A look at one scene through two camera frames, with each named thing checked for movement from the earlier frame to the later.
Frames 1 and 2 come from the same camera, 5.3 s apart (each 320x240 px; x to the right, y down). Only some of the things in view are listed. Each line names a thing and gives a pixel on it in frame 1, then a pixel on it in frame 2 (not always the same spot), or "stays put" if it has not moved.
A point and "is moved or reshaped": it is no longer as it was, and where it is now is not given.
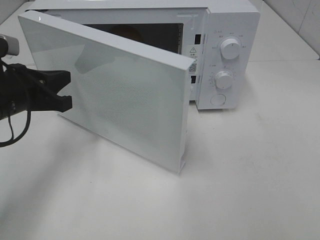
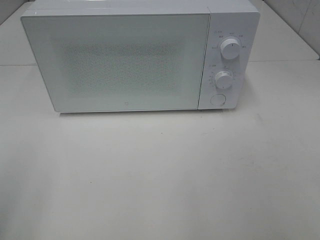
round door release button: [218, 99] stays put
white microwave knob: [230, 48] stays put
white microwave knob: [223, 80] stays put
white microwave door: [135, 96] is moved or reshaped
